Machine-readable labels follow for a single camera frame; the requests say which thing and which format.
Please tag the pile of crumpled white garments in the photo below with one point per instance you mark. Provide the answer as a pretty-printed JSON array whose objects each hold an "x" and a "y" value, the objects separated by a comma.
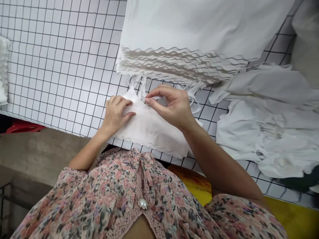
[{"x": 269, "y": 119}]

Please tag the person's body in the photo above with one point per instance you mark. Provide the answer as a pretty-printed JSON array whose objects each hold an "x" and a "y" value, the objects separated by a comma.
[{"x": 124, "y": 199}]

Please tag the small stack of white fabric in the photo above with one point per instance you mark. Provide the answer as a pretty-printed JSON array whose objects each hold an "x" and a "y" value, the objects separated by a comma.
[{"x": 3, "y": 74}]

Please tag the white scalloped camisole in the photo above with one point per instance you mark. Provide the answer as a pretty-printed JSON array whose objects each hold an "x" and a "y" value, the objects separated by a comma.
[{"x": 149, "y": 129}]

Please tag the beige fabric bundle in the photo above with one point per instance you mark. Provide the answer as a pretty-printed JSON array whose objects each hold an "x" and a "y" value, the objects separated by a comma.
[{"x": 306, "y": 34}]

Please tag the dark green object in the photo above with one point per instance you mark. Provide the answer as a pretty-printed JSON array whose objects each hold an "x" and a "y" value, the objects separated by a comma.
[{"x": 299, "y": 183}]

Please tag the yellow plastic object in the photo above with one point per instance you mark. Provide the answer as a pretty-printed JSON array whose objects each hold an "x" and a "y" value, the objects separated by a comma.
[{"x": 299, "y": 219}]

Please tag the person's right hand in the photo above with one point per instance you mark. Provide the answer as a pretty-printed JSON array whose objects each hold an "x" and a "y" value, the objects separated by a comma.
[{"x": 178, "y": 107}]

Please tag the tall stack of white garments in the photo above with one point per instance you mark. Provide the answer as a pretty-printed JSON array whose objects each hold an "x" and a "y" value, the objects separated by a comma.
[{"x": 199, "y": 32}]

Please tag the red plastic stool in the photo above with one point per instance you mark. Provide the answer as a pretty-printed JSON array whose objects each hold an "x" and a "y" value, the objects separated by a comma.
[{"x": 20, "y": 128}]

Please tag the white black-grid table cloth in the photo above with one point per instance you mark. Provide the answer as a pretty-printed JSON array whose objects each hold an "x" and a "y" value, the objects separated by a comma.
[{"x": 62, "y": 62}]

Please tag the person's left hand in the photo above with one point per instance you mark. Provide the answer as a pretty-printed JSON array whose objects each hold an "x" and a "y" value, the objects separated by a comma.
[{"x": 114, "y": 112}]

